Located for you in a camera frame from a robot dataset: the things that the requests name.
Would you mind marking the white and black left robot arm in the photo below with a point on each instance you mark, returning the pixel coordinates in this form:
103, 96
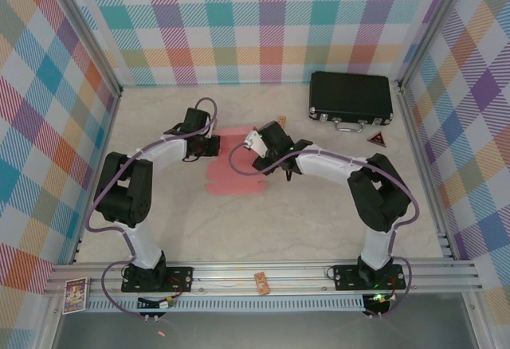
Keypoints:
127, 193

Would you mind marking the black hard case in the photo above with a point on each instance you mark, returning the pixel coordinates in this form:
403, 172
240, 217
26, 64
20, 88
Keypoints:
350, 94

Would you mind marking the aluminium side rail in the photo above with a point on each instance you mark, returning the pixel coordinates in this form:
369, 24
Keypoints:
110, 126
436, 205

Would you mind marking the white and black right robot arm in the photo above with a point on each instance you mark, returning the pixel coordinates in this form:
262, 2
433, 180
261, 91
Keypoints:
378, 193

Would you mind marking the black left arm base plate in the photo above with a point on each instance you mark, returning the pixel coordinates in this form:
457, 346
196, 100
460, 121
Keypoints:
179, 277

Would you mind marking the yellow plug connector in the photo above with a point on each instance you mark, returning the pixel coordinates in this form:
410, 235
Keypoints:
168, 304

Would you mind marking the small orange wooden tag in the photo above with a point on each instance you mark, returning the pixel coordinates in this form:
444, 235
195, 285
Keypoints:
282, 120
261, 283

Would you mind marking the red and black triangle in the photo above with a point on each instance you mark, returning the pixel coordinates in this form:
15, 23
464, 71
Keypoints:
377, 140

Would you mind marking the aluminium corner post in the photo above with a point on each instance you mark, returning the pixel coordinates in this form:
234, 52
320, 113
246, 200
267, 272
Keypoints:
85, 26
430, 26

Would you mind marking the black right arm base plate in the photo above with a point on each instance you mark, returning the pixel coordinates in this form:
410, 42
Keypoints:
346, 275

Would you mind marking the pink paper box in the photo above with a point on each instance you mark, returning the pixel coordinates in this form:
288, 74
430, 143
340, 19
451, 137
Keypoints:
219, 181

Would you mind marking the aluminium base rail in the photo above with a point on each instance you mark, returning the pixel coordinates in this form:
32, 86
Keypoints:
299, 275

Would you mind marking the small purple card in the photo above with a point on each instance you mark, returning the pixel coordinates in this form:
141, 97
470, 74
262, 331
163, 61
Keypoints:
76, 296

